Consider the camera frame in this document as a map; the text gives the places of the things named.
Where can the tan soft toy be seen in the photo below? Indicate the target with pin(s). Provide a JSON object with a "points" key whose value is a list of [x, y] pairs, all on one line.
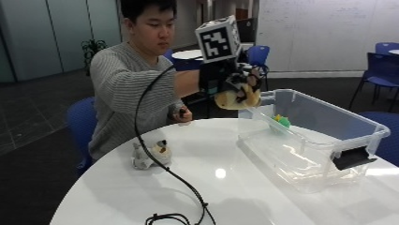
{"points": [[234, 101]]}

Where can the small black device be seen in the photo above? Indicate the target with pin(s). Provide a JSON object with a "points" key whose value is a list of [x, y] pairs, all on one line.
{"points": [[183, 112]]}

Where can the blue chair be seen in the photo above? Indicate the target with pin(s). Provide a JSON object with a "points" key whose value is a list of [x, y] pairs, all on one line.
{"points": [[259, 57], [82, 125], [378, 75], [386, 47]]}

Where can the green and yellow toy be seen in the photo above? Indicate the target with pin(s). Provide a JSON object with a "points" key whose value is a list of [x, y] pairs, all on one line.
{"points": [[283, 121]]}

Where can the white marker cube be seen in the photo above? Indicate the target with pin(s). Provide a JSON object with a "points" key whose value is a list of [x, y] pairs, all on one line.
{"points": [[218, 39]]}

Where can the round white table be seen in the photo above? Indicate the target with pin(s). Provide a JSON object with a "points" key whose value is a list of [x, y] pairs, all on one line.
{"points": [[190, 54]]}

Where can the clear plastic storage bin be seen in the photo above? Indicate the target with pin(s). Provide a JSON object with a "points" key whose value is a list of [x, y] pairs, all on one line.
{"points": [[312, 140]]}

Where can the the person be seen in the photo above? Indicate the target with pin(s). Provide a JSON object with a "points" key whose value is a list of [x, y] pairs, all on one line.
{"points": [[120, 90]]}

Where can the grey and white soft toy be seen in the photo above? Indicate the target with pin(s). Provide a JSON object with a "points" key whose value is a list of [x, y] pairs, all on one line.
{"points": [[152, 153]]}

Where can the black bin latch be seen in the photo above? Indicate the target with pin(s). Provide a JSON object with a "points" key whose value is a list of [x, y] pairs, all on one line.
{"points": [[353, 157]]}

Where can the potted plant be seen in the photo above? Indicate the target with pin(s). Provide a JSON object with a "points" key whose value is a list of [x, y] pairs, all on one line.
{"points": [[93, 51]]}

